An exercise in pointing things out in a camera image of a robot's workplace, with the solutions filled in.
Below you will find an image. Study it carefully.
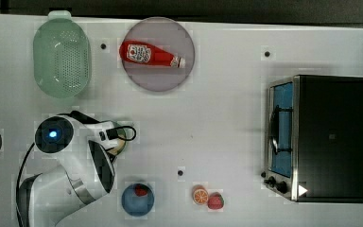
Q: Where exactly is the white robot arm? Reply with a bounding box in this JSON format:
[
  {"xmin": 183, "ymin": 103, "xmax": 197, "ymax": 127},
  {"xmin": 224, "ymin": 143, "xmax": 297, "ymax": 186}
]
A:
[{"xmin": 16, "ymin": 111, "xmax": 129, "ymax": 227}]

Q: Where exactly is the red ketchup bottle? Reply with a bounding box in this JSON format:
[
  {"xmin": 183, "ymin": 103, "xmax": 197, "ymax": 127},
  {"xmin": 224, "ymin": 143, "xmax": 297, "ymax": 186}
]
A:
[{"xmin": 119, "ymin": 40, "xmax": 186, "ymax": 68}]

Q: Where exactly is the grey round plate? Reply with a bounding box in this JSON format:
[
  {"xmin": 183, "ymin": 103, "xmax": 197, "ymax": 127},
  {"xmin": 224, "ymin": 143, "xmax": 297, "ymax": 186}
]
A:
[{"xmin": 120, "ymin": 17, "xmax": 195, "ymax": 92}]

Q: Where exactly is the orange slice toy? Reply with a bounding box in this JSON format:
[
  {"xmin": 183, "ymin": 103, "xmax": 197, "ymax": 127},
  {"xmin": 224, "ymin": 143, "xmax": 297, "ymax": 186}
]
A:
[{"xmin": 192, "ymin": 186, "xmax": 209, "ymax": 205}]

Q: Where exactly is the small red toy in bowl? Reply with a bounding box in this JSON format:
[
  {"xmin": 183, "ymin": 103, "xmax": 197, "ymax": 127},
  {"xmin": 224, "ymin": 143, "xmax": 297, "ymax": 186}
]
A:
[{"xmin": 134, "ymin": 185, "xmax": 147, "ymax": 197}]

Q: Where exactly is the red strawberry toy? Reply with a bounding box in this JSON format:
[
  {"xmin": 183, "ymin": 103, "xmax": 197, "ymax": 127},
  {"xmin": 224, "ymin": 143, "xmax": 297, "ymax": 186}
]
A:
[{"xmin": 207, "ymin": 192, "xmax": 224, "ymax": 210}]

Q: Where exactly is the blue bowl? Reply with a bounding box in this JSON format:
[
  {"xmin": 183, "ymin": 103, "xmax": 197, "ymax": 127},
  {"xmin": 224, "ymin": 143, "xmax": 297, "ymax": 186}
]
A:
[{"xmin": 121, "ymin": 183, "xmax": 155, "ymax": 217}]

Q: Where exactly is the black toaster oven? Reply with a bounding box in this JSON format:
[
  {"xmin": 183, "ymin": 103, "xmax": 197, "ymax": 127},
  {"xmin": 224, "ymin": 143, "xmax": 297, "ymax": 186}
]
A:
[{"xmin": 261, "ymin": 75, "xmax": 363, "ymax": 203}]

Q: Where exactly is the green perforated colander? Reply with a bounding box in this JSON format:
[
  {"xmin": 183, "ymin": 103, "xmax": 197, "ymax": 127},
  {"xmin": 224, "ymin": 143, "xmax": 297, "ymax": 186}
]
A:
[{"xmin": 33, "ymin": 10, "xmax": 92, "ymax": 98}]

